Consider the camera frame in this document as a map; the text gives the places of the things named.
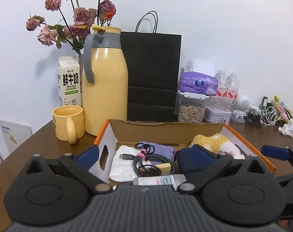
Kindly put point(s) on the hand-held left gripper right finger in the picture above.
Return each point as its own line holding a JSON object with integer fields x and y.
{"x": 202, "y": 156}

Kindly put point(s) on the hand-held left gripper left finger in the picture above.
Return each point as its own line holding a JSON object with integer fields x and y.
{"x": 89, "y": 156}

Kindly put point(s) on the yellow and white plush toy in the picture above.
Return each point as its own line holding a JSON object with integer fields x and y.
{"x": 209, "y": 141}

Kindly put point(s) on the navy blue pouch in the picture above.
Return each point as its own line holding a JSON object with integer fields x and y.
{"x": 185, "y": 164}

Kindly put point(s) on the tan rectangular block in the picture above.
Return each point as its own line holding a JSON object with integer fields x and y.
{"x": 163, "y": 168}

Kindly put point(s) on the purple cloth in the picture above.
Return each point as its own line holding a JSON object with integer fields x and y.
{"x": 161, "y": 149}

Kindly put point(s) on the orange cardboard box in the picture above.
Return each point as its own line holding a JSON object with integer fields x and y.
{"x": 161, "y": 130}

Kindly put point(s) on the white tube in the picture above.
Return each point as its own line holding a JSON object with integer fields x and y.
{"x": 156, "y": 180}

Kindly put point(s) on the crumpled white tissue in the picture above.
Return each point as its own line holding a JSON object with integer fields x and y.
{"x": 289, "y": 128}

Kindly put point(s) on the white soft packet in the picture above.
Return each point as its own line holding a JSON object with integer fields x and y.
{"x": 122, "y": 164}

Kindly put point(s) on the yellow mug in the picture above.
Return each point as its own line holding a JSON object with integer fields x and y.
{"x": 64, "y": 123}

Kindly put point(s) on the printed tin box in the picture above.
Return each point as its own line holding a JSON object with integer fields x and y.
{"x": 217, "y": 116}

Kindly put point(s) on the clear seed container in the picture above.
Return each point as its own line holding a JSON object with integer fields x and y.
{"x": 191, "y": 112}

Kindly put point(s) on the white charger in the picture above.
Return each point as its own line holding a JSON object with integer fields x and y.
{"x": 254, "y": 108}

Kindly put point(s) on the small black device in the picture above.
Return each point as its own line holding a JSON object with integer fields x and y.
{"x": 265, "y": 101}

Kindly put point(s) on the white robot speaker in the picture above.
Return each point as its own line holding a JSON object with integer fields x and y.
{"x": 243, "y": 101}

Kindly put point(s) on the yellow thermos jug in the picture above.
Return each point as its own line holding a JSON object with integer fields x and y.
{"x": 105, "y": 89}

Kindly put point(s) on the purple tissue pack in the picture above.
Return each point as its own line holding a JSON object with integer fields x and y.
{"x": 197, "y": 82}

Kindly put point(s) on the white milk carton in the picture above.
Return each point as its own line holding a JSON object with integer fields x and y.
{"x": 69, "y": 82}

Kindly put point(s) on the white booklet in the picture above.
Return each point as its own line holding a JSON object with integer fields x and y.
{"x": 15, "y": 135}

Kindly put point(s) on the purple flower vase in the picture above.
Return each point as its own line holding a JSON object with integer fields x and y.
{"x": 80, "y": 72}

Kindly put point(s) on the black paper bag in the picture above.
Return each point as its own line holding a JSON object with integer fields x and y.
{"x": 151, "y": 77}

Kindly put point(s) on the dried pink flowers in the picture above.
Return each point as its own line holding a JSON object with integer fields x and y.
{"x": 82, "y": 14}

